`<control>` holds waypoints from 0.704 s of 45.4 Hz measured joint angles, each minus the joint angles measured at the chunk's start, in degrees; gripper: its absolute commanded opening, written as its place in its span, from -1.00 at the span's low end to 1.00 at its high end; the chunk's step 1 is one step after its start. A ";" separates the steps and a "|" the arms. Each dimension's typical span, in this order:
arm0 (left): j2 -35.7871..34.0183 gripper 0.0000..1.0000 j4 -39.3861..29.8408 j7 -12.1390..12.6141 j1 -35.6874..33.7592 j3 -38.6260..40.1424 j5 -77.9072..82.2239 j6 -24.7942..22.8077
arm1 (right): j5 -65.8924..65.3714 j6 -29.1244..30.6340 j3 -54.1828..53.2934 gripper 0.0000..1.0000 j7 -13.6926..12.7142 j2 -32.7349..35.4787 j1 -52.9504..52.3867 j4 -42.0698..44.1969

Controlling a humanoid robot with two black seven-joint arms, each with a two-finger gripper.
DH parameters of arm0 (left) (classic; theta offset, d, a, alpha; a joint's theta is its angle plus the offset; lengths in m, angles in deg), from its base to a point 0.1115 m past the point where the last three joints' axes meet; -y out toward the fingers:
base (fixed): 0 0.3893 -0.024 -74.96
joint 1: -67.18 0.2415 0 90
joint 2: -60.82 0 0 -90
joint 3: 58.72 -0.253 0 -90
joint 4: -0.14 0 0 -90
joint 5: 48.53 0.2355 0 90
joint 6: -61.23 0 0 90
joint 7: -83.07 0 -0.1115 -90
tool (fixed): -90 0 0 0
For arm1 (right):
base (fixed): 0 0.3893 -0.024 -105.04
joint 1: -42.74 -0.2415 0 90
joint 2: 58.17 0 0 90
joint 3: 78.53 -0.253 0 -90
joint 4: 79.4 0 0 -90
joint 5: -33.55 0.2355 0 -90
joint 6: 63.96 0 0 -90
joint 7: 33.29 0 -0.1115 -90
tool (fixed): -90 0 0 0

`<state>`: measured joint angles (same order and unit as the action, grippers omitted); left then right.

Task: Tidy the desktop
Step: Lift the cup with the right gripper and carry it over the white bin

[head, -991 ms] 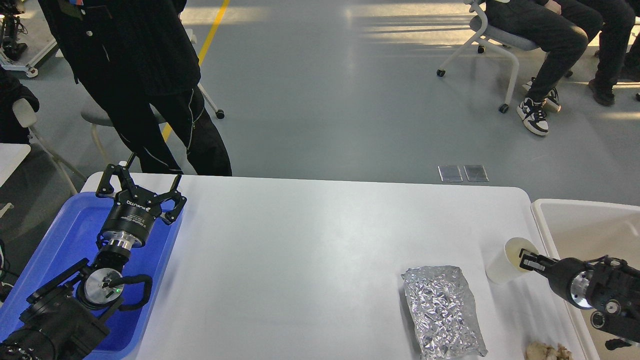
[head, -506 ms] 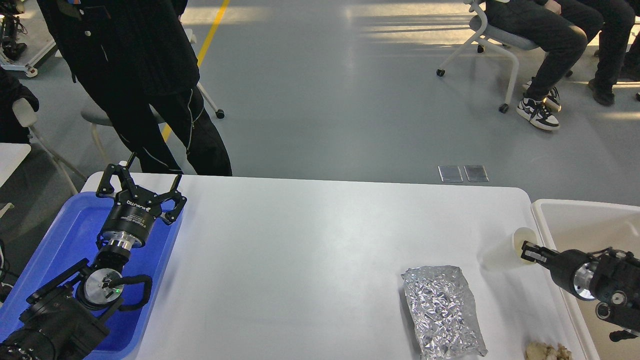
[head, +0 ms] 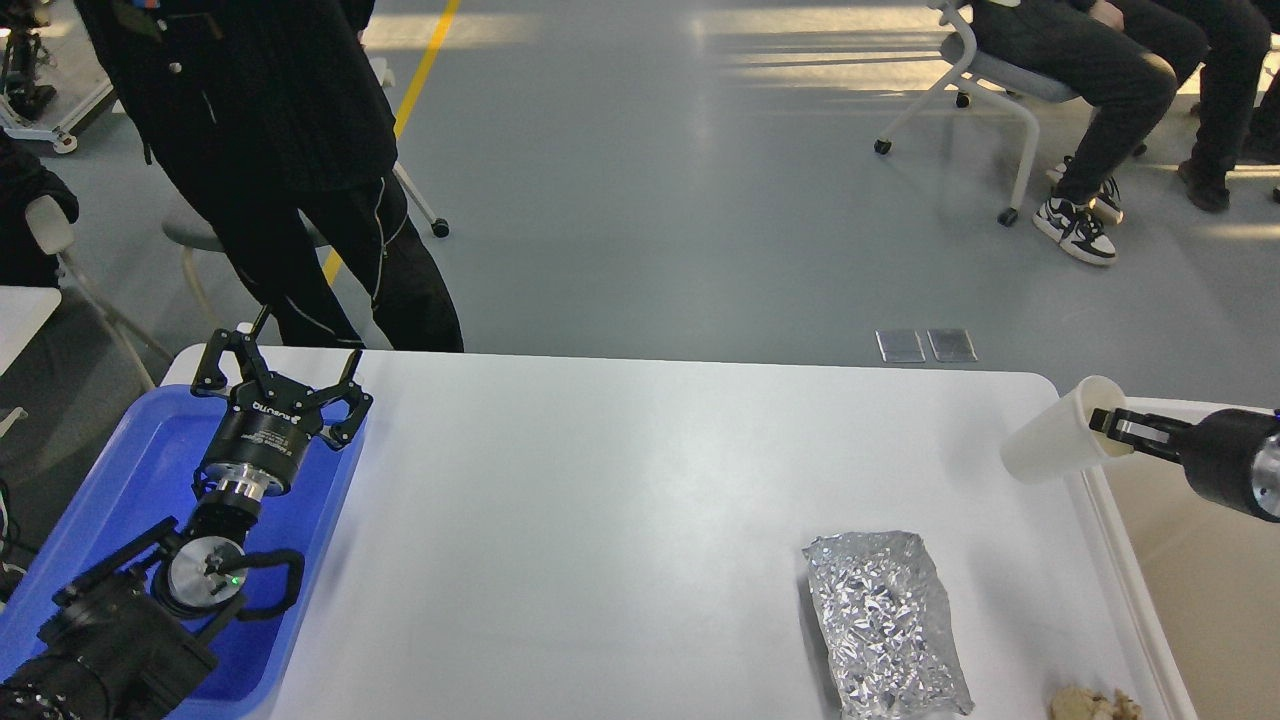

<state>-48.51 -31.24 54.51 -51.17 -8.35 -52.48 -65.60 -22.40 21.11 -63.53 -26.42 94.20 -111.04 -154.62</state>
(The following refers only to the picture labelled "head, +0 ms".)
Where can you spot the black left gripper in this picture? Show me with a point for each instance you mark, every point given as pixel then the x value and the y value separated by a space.
pixel 262 432

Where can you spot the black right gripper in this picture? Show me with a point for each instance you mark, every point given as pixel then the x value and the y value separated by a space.
pixel 1229 458

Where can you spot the white paper cup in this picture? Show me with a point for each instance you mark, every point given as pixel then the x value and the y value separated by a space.
pixel 1059 441

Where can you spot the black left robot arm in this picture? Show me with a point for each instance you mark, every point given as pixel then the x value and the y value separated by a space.
pixel 176 582

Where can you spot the white plastic bin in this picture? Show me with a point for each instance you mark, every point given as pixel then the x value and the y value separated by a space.
pixel 1211 573

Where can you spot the blue plastic tray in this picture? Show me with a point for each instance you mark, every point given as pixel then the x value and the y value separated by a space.
pixel 144 475

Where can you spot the white side table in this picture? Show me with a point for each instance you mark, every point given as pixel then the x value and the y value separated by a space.
pixel 24 311

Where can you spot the standing person in black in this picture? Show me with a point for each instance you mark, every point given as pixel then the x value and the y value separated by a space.
pixel 268 120

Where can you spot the crumpled brown paper wad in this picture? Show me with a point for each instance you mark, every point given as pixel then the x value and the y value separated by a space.
pixel 1076 702

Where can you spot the left metal floor plate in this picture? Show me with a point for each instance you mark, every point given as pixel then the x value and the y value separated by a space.
pixel 900 346

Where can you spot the white chair far left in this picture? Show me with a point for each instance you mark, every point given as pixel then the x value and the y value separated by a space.
pixel 53 233

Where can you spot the person at left edge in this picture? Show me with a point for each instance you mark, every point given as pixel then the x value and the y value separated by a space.
pixel 24 179

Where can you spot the crumpled silver foil bag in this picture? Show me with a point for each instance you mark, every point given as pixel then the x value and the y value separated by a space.
pixel 884 615

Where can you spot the seated person black trousers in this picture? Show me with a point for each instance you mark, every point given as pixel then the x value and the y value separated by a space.
pixel 1127 59

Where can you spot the white equipment base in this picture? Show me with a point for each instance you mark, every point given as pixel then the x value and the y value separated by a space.
pixel 51 82

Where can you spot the white chair right background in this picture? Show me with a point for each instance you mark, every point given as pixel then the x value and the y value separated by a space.
pixel 975 74

